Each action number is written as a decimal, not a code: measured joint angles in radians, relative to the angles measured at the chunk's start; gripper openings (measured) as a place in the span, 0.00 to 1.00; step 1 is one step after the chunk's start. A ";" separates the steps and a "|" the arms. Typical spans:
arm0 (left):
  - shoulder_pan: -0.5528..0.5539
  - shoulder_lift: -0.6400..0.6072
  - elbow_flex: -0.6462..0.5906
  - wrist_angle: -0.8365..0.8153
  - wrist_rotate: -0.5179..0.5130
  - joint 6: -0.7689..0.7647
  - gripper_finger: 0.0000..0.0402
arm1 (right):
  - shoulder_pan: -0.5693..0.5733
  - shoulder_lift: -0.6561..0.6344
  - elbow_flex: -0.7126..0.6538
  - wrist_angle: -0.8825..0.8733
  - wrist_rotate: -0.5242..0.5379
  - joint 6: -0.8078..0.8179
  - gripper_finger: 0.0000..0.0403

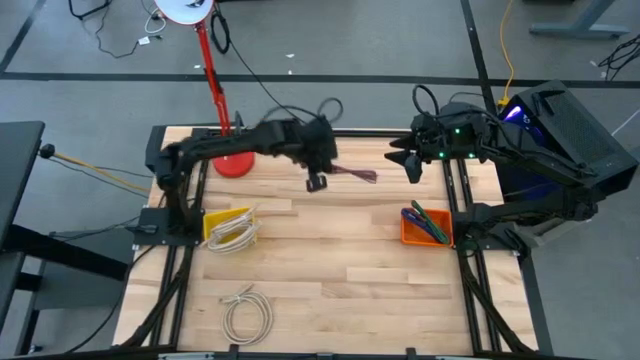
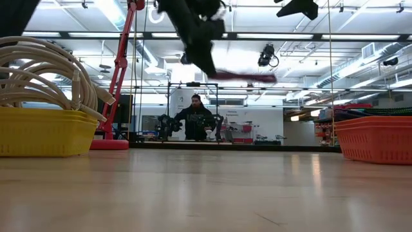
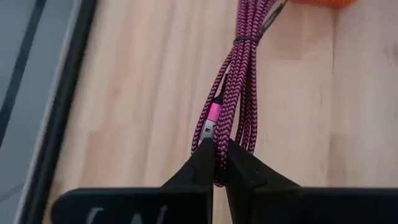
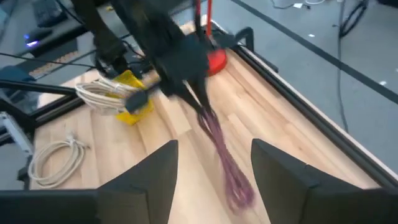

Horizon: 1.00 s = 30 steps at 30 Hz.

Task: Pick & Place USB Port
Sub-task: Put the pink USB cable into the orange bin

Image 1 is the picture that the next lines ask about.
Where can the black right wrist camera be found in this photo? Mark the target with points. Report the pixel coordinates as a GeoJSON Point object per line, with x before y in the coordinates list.
{"type": "Point", "coordinates": [414, 170]}

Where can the yellow plastic basket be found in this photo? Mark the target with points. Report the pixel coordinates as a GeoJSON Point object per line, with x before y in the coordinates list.
{"type": "Point", "coordinates": [215, 225]}

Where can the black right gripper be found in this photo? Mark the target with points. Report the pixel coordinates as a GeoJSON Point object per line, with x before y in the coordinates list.
{"type": "Point", "coordinates": [455, 135]}

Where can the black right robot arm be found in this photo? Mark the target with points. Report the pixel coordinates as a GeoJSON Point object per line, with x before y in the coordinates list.
{"type": "Point", "coordinates": [540, 160]}

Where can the black computer tower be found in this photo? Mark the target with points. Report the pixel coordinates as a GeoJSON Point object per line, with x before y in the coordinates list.
{"type": "Point", "coordinates": [575, 130]}

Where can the grey desk leg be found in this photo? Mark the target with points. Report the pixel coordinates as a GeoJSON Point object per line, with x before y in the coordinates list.
{"type": "Point", "coordinates": [580, 29]}

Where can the black side desk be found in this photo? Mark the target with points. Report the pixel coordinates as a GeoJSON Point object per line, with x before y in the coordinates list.
{"type": "Point", "coordinates": [20, 160]}

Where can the red desk lamp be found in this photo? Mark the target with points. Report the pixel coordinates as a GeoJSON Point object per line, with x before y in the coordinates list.
{"type": "Point", "coordinates": [210, 65]}

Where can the orange plastic basket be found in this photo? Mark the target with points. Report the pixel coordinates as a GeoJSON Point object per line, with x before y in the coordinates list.
{"type": "Point", "coordinates": [415, 239]}

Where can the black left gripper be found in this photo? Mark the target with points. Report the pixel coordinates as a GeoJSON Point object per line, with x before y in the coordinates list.
{"type": "Point", "coordinates": [320, 145]}

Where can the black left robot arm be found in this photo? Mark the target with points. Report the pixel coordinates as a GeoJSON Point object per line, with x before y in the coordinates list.
{"type": "Point", "coordinates": [225, 145]}

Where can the black knob wooden stick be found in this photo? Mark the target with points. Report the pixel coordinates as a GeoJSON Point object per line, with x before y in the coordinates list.
{"type": "Point", "coordinates": [46, 151]}

